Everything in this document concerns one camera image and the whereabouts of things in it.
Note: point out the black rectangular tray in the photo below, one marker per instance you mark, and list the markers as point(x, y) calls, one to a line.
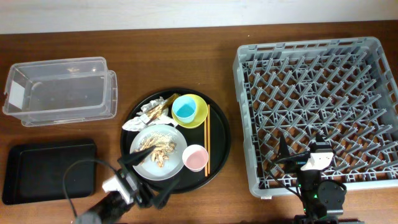
point(34, 172)

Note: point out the black round tray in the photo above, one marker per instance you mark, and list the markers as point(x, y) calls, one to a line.
point(220, 139)

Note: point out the clear plastic bin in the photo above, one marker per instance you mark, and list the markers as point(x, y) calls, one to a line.
point(61, 91)

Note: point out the pink cup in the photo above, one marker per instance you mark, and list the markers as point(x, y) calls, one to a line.
point(193, 157)

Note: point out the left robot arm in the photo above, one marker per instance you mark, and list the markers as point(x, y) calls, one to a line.
point(109, 210)

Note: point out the grey dishwasher rack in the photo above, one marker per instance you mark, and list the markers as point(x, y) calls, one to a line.
point(342, 89)

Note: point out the yellow bowl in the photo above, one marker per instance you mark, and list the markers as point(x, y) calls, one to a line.
point(201, 114)

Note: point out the white napkin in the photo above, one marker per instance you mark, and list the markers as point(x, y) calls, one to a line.
point(136, 124)

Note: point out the wooden chopstick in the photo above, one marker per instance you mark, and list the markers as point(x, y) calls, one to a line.
point(208, 141)
point(205, 146)

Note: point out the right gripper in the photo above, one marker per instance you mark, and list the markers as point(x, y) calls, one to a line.
point(295, 162)

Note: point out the food scraps pile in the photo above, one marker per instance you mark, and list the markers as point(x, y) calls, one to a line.
point(163, 147)

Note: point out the grey plate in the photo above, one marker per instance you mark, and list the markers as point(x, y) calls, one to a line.
point(148, 169)

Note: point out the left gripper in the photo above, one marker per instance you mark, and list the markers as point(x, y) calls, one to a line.
point(146, 198)

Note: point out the blue cup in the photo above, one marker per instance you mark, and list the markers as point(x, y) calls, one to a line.
point(184, 108)

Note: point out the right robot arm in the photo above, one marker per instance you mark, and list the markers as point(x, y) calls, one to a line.
point(322, 200)

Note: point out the right wooden chopstick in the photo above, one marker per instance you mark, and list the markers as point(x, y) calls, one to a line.
point(208, 141)

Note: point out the brown snack wrapper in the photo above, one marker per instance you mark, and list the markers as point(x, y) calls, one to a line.
point(156, 111)

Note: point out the left wooden chopstick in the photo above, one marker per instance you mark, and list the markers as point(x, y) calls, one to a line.
point(205, 146)

